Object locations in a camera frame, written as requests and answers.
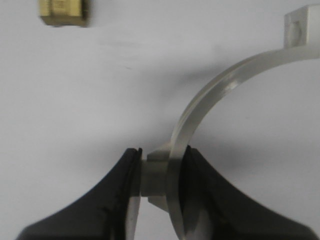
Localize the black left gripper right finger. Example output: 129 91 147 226
179 147 314 240

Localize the white half pipe clamp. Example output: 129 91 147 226
140 4 320 240

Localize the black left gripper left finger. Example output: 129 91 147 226
17 148 142 240

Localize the brass valve red handwheel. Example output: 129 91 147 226
38 0 91 27

